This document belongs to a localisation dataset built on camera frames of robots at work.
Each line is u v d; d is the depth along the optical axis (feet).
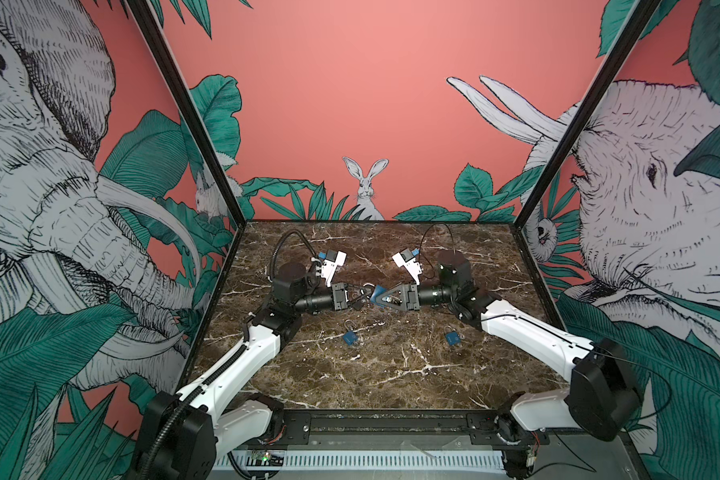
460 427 2.44
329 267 2.25
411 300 2.13
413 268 2.25
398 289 2.16
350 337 2.93
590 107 2.81
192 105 2.88
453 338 2.94
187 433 1.26
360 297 2.29
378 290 2.31
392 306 2.22
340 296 2.08
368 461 2.31
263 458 2.30
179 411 1.29
